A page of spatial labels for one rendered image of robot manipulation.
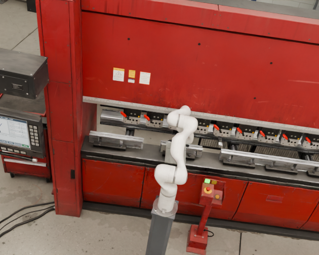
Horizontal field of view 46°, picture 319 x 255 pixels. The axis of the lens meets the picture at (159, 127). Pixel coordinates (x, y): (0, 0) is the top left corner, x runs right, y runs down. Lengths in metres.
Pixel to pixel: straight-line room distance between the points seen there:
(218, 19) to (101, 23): 0.83
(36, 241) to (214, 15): 2.65
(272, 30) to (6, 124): 1.97
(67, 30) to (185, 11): 0.82
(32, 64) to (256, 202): 2.45
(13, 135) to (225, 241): 2.38
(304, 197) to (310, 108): 0.99
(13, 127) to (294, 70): 2.10
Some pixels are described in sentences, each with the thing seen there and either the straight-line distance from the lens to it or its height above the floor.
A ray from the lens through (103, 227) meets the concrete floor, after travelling 3.98.
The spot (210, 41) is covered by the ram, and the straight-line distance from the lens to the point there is 2.83.
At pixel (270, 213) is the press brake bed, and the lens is 4.02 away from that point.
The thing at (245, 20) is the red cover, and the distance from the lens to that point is 2.77.
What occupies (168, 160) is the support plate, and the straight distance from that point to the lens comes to 3.25.
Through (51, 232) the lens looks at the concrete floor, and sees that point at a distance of 3.99.
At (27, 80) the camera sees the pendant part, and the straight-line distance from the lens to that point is 2.51.
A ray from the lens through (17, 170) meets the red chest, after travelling 4.33.
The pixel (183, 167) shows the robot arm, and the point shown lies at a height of 1.44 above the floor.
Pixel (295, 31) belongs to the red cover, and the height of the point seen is 2.23.
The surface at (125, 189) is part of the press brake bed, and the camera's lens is 3.76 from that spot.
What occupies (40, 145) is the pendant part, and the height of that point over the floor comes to 1.37.
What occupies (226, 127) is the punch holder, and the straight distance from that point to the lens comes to 3.29.
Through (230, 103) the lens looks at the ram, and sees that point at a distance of 3.14.
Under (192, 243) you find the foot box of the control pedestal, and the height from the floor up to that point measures 0.08.
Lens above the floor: 3.28
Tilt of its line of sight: 40 degrees down
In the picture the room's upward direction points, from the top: 9 degrees clockwise
